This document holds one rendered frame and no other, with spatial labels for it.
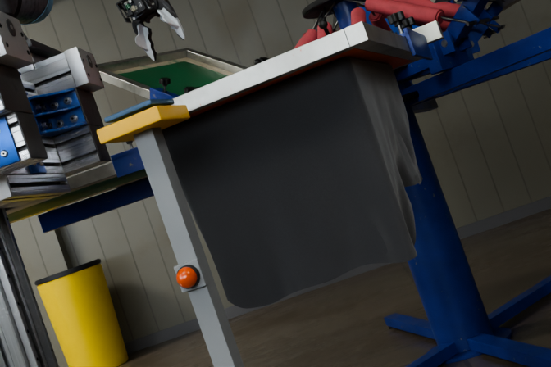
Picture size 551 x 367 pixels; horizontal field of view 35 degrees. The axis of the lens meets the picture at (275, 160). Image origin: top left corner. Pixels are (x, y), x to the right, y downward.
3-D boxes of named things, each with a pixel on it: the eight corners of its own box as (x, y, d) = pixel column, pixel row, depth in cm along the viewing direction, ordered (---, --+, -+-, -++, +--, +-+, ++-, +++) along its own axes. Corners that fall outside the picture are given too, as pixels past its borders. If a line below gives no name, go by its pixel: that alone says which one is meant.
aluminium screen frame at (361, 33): (368, 39, 163) (362, 20, 163) (110, 143, 181) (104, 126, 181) (428, 56, 237) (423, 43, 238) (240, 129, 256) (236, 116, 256)
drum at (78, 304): (141, 351, 612) (107, 255, 614) (125, 366, 566) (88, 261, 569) (79, 373, 615) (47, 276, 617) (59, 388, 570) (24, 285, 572)
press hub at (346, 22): (521, 348, 281) (380, -42, 285) (405, 378, 293) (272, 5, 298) (525, 318, 319) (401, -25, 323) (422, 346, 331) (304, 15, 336)
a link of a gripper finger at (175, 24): (174, 38, 200) (146, 15, 203) (186, 40, 206) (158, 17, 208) (181, 27, 199) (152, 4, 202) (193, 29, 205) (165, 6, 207)
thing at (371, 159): (420, 259, 171) (347, 55, 173) (221, 320, 186) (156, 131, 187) (422, 256, 174) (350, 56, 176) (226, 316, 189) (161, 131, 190)
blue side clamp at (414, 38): (416, 54, 208) (406, 27, 208) (396, 61, 210) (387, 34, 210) (433, 59, 237) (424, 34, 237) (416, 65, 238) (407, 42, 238)
